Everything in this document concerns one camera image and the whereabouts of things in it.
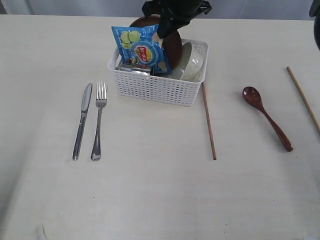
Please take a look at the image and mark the stainless steel cup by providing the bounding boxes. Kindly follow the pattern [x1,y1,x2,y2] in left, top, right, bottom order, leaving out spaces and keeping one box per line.
[117,64,153,76]

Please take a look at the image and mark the dark red wooden spoon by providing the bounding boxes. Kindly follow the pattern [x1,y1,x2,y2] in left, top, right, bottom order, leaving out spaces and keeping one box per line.
[242,86,294,152]

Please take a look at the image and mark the white perforated plastic basket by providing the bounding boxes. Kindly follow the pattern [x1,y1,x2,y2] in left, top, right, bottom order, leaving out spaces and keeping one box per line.
[108,39,209,107]

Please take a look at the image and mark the blue chips bag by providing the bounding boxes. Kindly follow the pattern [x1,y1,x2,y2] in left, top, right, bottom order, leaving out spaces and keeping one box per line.
[111,24,172,74]

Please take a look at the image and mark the silver table knife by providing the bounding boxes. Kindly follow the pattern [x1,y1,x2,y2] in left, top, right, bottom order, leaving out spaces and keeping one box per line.
[72,83,93,160]

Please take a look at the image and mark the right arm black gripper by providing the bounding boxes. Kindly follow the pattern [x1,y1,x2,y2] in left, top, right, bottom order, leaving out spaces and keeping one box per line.
[141,0,212,39]

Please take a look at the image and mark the silver metal fork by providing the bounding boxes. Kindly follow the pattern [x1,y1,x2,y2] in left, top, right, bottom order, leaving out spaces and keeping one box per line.
[90,82,107,161]

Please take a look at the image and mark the brown wooden plate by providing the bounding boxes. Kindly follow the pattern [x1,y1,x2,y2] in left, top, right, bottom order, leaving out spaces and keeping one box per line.
[130,15,183,69]

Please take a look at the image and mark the speckled ceramic bowl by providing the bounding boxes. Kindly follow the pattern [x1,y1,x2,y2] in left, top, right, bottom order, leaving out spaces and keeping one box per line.
[171,41,204,82]

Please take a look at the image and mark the wooden chopstick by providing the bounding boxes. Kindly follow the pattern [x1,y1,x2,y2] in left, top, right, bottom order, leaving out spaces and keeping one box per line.
[201,82,217,161]
[286,66,320,134]

